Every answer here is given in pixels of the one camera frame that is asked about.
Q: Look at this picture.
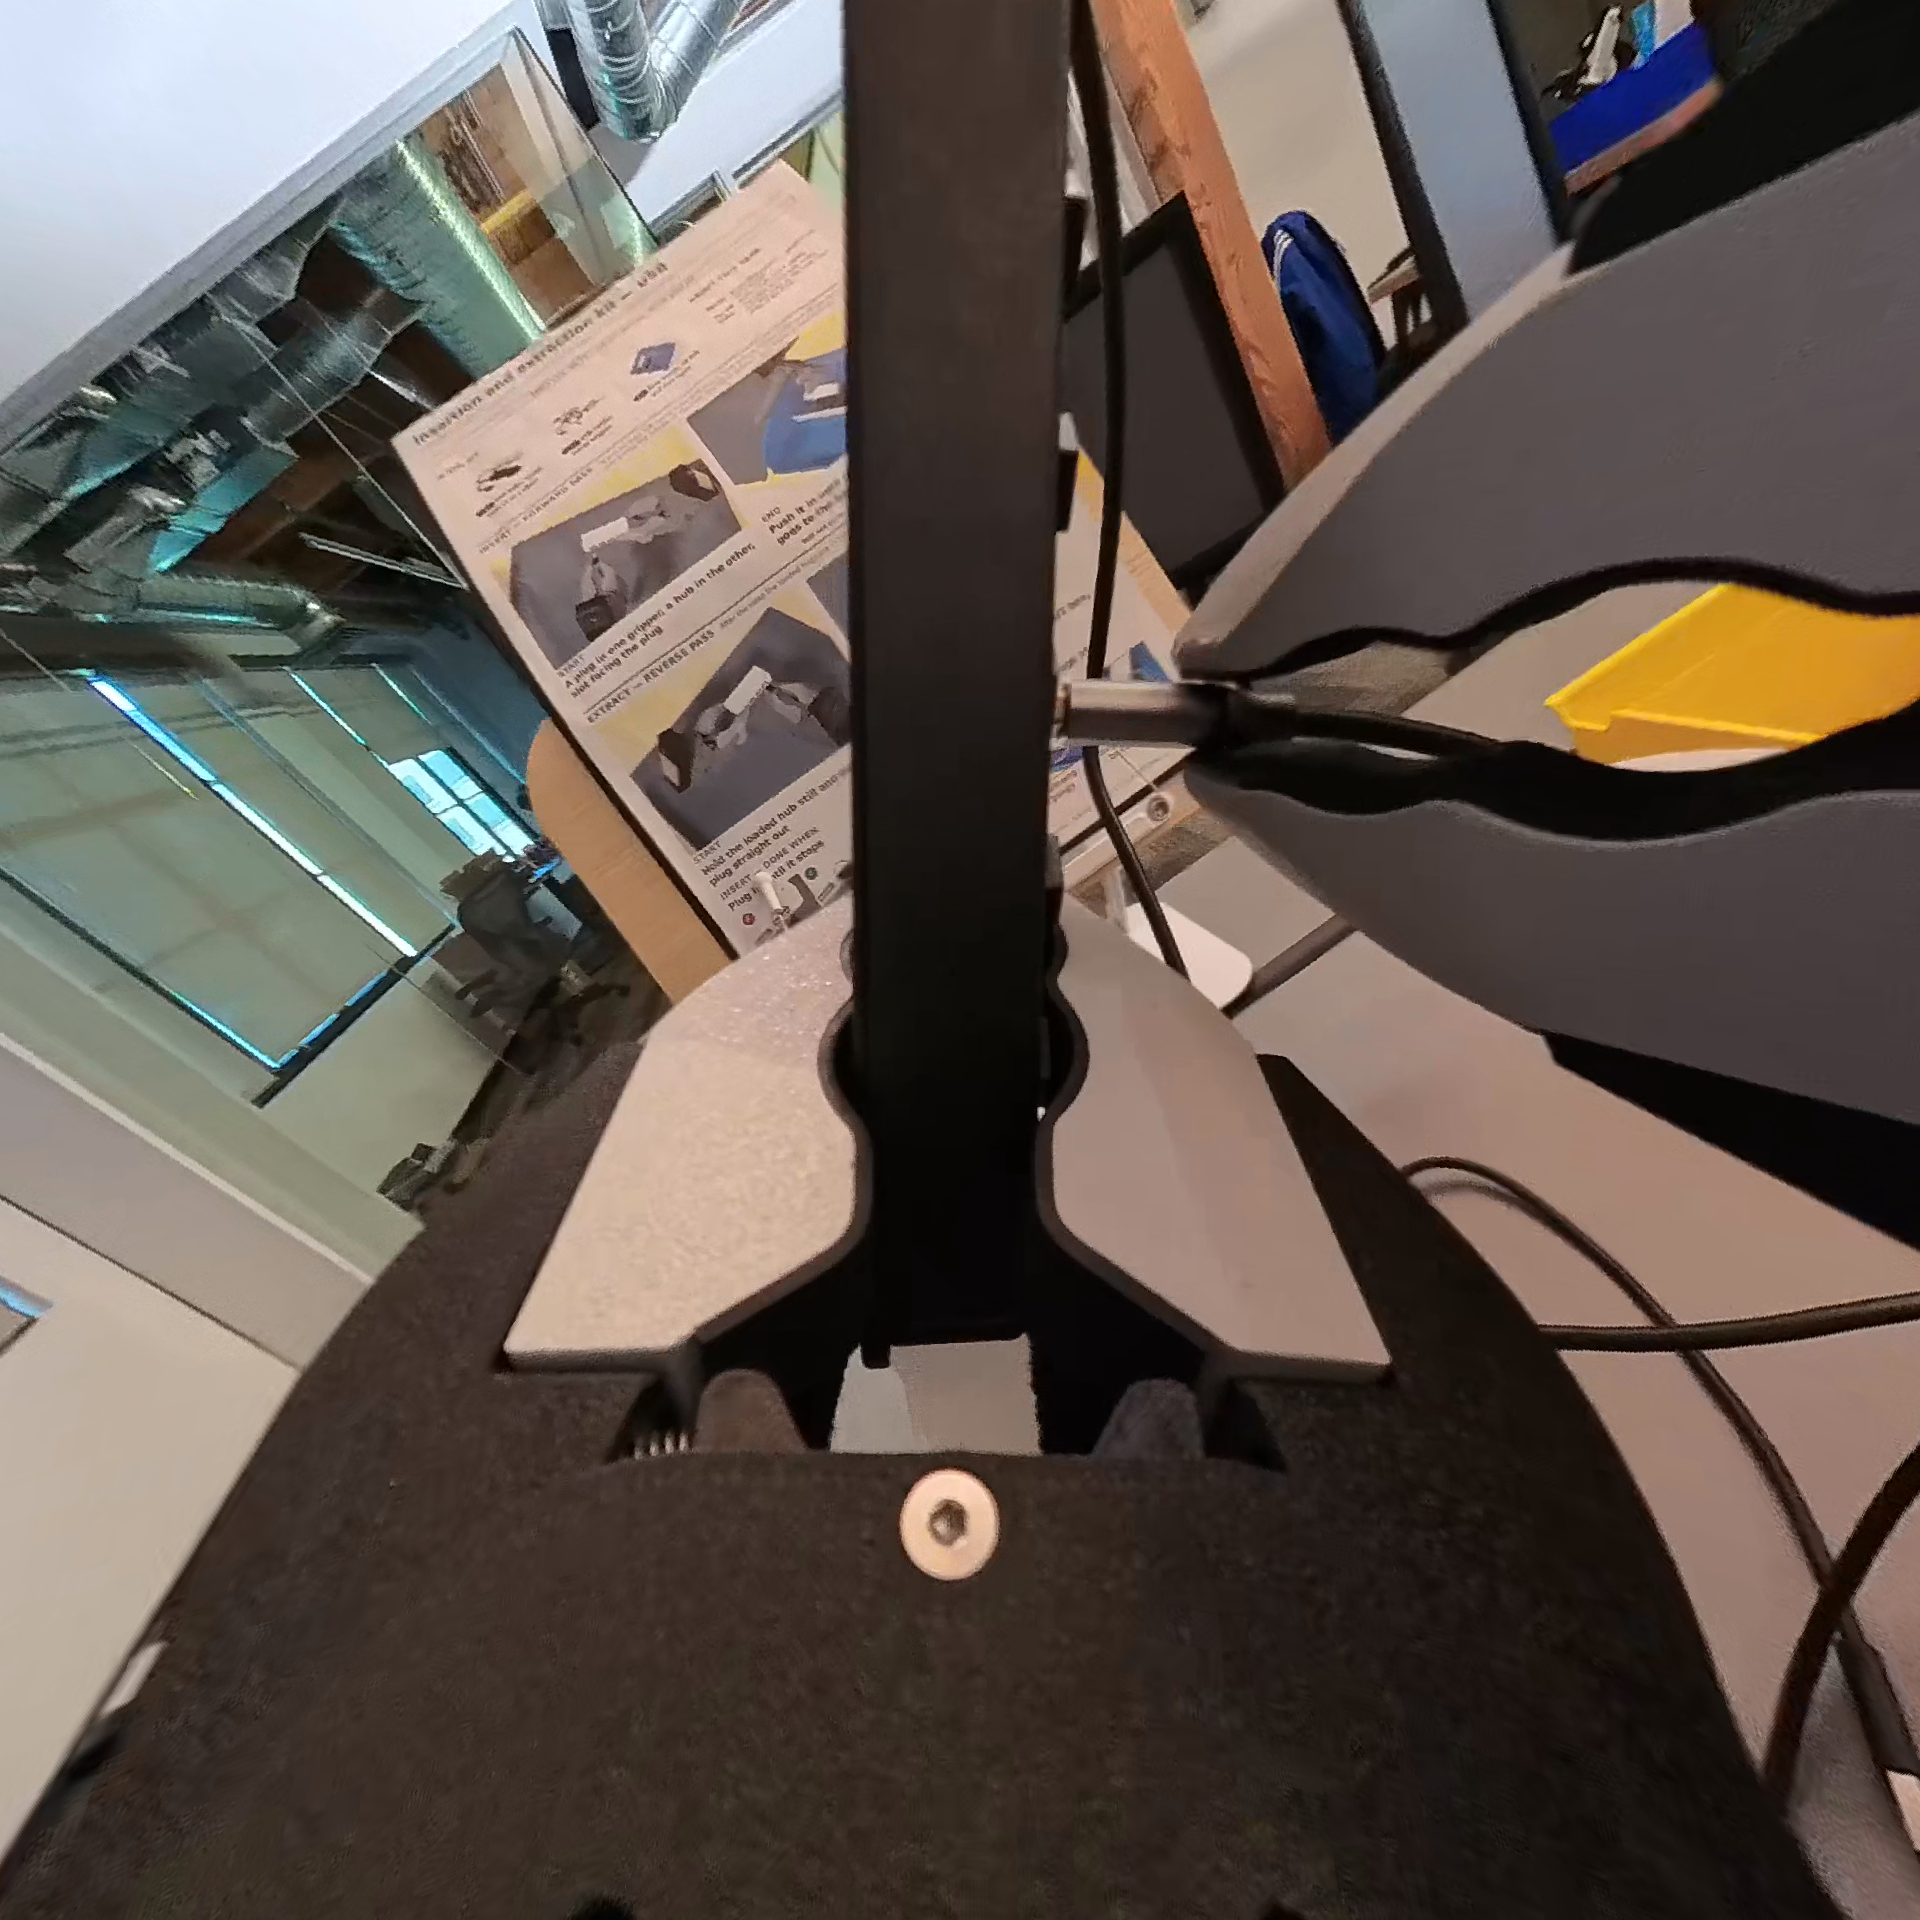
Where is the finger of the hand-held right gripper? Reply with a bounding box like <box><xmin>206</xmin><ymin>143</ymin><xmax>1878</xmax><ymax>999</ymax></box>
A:
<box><xmin>1176</xmin><ymin>111</ymin><xmax>1920</xmax><ymax>754</ymax></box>
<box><xmin>1184</xmin><ymin>716</ymin><xmax>1920</xmax><ymax>1129</ymax></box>

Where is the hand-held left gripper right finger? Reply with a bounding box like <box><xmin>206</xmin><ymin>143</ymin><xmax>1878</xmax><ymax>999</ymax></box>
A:
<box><xmin>1027</xmin><ymin>910</ymin><xmax>1396</xmax><ymax>1442</ymax></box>

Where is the blue jacket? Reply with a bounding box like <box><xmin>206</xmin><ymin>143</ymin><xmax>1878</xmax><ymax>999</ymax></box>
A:
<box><xmin>1257</xmin><ymin>207</ymin><xmax>1393</xmax><ymax>444</ymax></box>

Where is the black USB hub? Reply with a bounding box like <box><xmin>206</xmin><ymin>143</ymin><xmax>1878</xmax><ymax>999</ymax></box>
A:
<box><xmin>842</xmin><ymin>0</ymin><xmax>1079</xmax><ymax>1357</ymax></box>

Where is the silver ventilation duct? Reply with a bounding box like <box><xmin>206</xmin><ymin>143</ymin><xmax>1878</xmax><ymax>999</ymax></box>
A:
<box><xmin>324</xmin><ymin>105</ymin><xmax>656</xmax><ymax>338</ymax></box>
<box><xmin>542</xmin><ymin>0</ymin><xmax>743</xmax><ymax>143</ymax></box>

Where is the thick black hub cable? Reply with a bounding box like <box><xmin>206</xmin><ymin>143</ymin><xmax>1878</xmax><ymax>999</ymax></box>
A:
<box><xmin>1070</xmin><ymin>0</ymin><xmax>1920</xmax><ymax>1807</ymax></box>

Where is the yellow plastic bin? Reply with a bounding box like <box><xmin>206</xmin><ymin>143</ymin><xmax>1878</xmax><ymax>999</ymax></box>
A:
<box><xmin>1544</xmin><ymin>577</ymin><xmax>1920</xmax><ymax>770</ymax></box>

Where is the black framed display screen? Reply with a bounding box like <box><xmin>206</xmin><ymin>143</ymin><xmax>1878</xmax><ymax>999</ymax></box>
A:
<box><xmin>1332</xmin><ymin>0</ymin><xmax>1585</xmax><ymax>338</ymax></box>

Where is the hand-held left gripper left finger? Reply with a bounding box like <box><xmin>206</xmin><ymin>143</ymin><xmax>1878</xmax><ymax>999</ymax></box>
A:
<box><xmin>498</xmin><ymin>931</ymin><xmax>887</xmax><ymax>1442</ymax></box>

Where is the black display panel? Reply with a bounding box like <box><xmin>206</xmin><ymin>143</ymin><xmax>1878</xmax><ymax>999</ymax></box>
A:
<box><xmin>1056</xmin><ymin>191</ymin><xmax>1283</xmax><ymax>591</ymax></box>

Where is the instruction poster board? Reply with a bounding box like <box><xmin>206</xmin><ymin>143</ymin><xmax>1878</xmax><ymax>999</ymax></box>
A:
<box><xmin>392</xmin><ymin>158</ymin><xmax>1203</xmax><ymax>969</ymax></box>

